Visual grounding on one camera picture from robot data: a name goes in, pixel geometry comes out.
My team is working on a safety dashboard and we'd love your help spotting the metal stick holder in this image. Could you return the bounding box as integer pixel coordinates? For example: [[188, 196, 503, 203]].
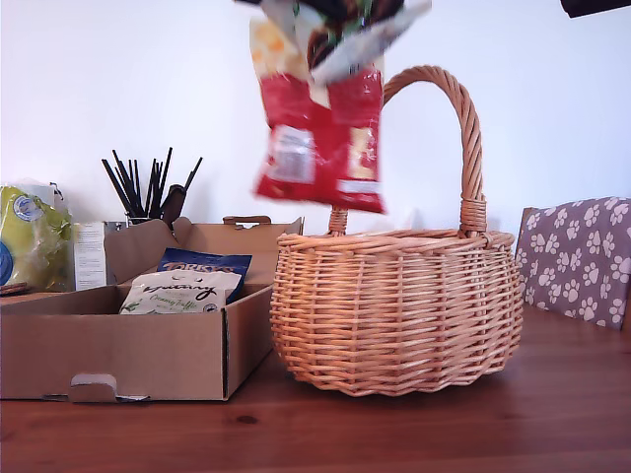
[[125, 213, 167, 229]]

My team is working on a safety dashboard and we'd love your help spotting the woven wicker basket with handle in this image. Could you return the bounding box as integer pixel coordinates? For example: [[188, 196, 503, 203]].
[[269, 64, 525, 398]]

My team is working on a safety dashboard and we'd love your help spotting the white carton with text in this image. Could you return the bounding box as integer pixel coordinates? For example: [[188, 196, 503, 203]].
[[72, 221, 107, 292]]

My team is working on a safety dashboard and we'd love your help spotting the brown cardboard box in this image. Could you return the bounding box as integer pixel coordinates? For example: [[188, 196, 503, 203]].
[[0, 215, 306, 405]]

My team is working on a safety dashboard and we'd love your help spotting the wooden chair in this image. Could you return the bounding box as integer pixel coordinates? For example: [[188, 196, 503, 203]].
[[514, 195, 631, 332]]

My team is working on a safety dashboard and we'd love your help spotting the blue Terry's bag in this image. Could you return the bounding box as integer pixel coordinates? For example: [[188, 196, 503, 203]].
[[157, 246, 253, 303]]

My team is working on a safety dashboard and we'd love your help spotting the thin black stick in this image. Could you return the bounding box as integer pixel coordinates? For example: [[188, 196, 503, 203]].
[[181, 156, 204, 192], [111, 149, 145, 218], [101, 157, 133, 217], [143, 157, 159, 218], [155, 145, 175, 218]]

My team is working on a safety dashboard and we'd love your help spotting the white Galaxy truffle bag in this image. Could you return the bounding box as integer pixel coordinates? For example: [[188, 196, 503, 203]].
[[117, 271, 246, 315]]

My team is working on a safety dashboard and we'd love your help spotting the brown handle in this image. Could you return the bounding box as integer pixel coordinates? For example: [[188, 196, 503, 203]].
[[161, 182, 188, 226]]

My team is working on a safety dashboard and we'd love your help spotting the white bag with green-brown swirl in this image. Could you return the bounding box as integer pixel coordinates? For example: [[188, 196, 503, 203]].
[[259, 0, 434, 85]]

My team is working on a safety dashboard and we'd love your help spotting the yellow-green plastic bag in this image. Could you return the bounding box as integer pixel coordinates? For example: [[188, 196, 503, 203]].
[[0, 177, 74, 292]]

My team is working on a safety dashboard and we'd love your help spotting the red and yellow bag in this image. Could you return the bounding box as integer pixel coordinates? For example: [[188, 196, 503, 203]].
[[248, 17, 386, 214]]

